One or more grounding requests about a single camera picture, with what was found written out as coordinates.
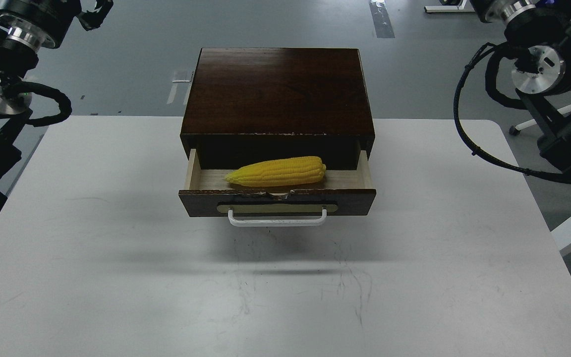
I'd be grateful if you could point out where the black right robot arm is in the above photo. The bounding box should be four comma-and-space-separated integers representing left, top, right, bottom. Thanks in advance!
453, 0, 571, 185

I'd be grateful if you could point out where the yellow corn cob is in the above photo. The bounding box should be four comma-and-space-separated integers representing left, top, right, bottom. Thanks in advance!
224, 156, 326, 187

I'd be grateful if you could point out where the dark wooden drawer box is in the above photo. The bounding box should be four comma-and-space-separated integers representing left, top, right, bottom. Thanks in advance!
180, 48, 375, 170

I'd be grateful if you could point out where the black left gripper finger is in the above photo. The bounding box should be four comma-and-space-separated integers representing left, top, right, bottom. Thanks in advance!
78, 0, 114, 31

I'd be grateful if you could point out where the wooden drawer with white handle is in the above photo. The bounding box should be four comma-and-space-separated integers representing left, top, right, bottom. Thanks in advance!
178, 149, 376, 226

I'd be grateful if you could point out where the white desk leg base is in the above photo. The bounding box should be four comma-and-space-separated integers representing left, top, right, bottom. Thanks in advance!
423, 0, 474, 14

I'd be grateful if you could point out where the white floor tape marker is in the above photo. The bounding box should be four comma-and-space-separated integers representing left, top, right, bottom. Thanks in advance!
166, 69, 194, 105

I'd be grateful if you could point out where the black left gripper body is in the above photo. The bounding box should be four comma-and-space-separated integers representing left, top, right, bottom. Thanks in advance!
0, 0, 82, 50

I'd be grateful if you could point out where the white office chair base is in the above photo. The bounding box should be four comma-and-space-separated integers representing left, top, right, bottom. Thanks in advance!
509, 104, 571, 136

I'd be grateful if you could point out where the grey floor tape strip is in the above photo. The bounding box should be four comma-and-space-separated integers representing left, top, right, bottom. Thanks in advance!
368, 0, 395, 39

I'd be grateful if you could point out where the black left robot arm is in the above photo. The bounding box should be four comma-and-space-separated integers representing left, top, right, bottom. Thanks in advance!
0, 0, 114, 211

